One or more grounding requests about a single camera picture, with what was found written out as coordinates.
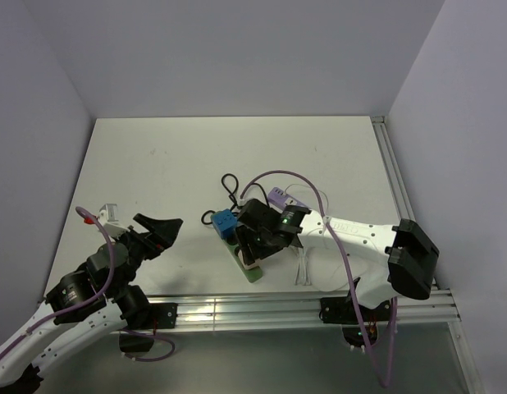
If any black power cord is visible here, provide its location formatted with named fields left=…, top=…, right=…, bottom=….
left=200, top=172, right=271, bottom=227

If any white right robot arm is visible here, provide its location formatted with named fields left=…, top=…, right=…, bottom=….
left=235, top=199, right=440, bottom=320

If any white power strip cord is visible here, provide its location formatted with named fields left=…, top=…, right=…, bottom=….
left=294, top=245, right=316, bottom=286

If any white USB cable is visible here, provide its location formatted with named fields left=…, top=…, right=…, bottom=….
left=284, top=183, right=332, bottom=251

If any aluminium table frame rail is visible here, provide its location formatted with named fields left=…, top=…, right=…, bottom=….
left=15, top=115, right=484, bottom=394

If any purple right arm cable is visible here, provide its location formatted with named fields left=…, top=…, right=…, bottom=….
left=240, top=170, right=400, bottom=387

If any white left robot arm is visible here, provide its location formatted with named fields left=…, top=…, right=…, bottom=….
left=0, top=205, right=183, bottom=393

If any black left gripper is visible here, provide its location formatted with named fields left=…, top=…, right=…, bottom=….
left=112, top=212, right=183, bottom=295

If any pink cube socket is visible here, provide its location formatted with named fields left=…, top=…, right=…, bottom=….
left=240, top=256, right=261, bottom=271

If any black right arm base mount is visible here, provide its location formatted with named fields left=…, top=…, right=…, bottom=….
left=318, top=295, right=392, bottom=350

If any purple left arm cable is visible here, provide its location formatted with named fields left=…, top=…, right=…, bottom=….
left=0, top=207, right=176, bottom=363

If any green power strip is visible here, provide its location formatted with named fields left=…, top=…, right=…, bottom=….
left=224, top=236, right=263, bottom=283

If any purple power strip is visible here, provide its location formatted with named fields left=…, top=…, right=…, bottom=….
left=267, top=187, right=307, bottom=210

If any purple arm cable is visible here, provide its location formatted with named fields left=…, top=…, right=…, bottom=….
left=0, top=207, right=176, bottom=363
left=240, top=170, right=400, bottom=387

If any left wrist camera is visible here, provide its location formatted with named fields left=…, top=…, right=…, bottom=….
left=97, top=204, right=127, bottom=240

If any blue cube socket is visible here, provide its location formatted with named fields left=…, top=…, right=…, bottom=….
left=211, top=209, right=237, bottom=240

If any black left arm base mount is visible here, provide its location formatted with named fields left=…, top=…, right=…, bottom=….
left=118, top=302, right=178, bottom=360

